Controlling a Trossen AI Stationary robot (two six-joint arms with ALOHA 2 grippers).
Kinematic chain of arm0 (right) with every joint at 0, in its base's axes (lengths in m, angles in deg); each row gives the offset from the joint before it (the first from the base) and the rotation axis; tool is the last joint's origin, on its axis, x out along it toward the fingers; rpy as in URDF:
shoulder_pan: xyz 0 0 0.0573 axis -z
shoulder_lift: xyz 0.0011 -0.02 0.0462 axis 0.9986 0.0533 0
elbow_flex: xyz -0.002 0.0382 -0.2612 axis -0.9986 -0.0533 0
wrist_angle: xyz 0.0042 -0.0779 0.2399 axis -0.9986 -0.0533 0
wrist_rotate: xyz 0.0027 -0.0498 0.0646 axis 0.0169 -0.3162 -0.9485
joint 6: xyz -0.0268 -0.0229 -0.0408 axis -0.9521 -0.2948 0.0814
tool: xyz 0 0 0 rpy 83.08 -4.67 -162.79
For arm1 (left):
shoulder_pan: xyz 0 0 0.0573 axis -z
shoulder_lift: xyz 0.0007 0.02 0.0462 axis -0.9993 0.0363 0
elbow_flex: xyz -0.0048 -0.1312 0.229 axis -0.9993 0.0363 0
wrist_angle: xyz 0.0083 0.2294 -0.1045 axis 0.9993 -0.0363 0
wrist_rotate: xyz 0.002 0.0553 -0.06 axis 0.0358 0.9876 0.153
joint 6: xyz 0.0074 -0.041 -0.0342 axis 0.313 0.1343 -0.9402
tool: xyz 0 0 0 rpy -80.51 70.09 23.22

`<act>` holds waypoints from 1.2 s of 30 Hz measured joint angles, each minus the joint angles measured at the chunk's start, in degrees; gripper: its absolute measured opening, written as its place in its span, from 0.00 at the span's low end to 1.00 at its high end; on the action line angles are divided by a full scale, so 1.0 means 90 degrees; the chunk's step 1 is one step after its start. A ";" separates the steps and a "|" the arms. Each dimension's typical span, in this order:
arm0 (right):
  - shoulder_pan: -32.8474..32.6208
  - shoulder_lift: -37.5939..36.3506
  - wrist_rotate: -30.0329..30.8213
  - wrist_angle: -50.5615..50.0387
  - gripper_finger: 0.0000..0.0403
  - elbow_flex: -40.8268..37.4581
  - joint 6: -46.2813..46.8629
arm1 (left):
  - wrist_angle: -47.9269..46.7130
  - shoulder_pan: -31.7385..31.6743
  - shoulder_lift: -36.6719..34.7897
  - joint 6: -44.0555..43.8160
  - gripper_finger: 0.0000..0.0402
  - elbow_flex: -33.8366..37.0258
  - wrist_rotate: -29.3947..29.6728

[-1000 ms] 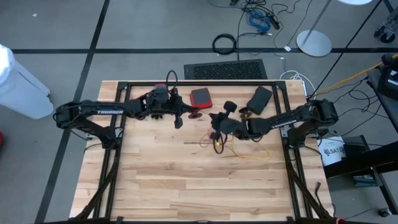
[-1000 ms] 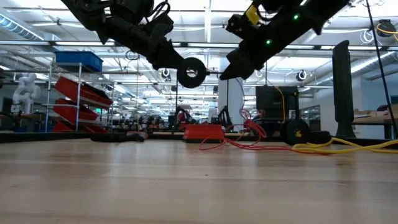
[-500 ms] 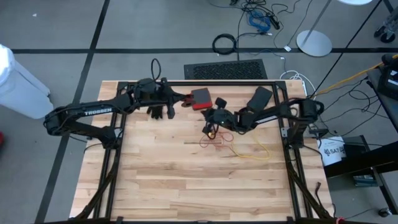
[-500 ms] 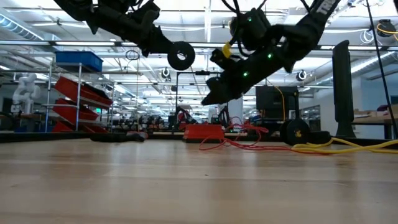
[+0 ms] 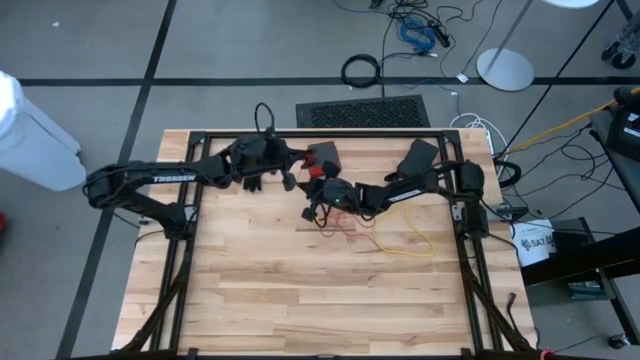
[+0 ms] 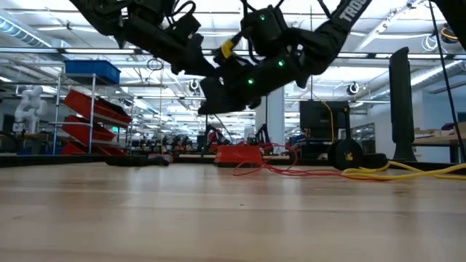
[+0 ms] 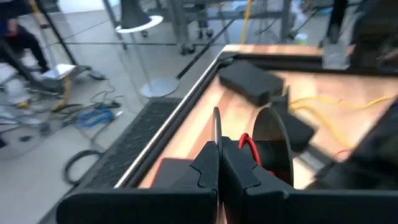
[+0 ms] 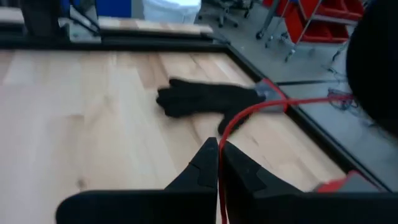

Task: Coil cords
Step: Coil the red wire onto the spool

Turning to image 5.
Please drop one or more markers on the white trash bin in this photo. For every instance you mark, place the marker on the white trash bin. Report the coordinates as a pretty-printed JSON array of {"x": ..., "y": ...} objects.
[{"x": 35, "y": 145}]

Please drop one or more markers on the black side desk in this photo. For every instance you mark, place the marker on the black side desk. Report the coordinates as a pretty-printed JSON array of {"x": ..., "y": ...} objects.
[{"x": 600, "y": 255}]

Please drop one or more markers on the red box with dark lid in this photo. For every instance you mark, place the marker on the red box with dark lid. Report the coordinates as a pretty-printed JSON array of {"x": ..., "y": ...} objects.
[{"x": 327, "y": 150}]

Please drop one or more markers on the cart with black casters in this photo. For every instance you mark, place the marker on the cart with black casters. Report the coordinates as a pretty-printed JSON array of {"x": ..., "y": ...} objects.
[{"x": 625, "y": 57}]

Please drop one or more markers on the black metal table frame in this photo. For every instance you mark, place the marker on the black metal table frame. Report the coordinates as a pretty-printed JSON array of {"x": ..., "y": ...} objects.
[{"x": 350, "y": 134}]

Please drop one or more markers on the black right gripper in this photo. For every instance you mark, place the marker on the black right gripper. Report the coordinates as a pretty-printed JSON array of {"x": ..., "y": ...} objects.
[{"x": 335, "y": 195}]

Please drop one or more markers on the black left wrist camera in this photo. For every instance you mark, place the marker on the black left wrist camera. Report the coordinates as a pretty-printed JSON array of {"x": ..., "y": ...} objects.
[{"x": 288, "y": 181}]

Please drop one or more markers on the small black box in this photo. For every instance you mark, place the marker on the small black box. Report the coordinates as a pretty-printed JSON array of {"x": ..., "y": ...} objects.
[{"x": 572, "y": 237}]

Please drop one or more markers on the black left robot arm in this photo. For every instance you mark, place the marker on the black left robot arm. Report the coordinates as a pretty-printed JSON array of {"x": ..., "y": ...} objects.
[{"x": 170, "y": 178}]

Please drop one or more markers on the black floor vent grate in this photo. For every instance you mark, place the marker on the black floor vent grate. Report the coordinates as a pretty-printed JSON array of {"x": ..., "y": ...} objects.
[{"x": 362, "y": 112}]

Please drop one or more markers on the black desk device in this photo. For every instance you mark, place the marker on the black desk device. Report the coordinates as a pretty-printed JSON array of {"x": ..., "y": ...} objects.
[{"x": 630, "y": 135}]

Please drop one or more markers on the black pouch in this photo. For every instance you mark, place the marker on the black pouch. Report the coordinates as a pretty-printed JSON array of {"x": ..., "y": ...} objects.
[{"x": 419, "y": 155}]

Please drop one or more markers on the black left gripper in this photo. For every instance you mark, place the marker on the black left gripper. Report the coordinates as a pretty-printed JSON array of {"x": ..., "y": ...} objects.
[{"x": 255, "y": 155}]

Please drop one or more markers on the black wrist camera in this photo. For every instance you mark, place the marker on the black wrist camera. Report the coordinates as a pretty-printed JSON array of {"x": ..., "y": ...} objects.
[
  {"x": 331, "y": 168},
  {"x": 288, "y": 181}
]

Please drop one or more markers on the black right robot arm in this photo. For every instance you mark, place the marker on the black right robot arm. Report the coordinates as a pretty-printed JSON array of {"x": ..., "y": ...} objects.
[{"x": 405, "y": 192}]

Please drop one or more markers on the silver lamp stand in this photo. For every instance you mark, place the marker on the silver lamp stand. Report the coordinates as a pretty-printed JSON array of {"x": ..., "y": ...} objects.
[{"x": 505, "y": 70}]

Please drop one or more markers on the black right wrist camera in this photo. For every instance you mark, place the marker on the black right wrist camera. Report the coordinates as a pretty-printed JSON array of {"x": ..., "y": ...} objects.
[{"x": 331, "y": 168}]

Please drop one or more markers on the black power strip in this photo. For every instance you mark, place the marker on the black power strip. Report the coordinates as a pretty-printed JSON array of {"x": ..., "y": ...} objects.
[{"x": 440, "y": 34}]

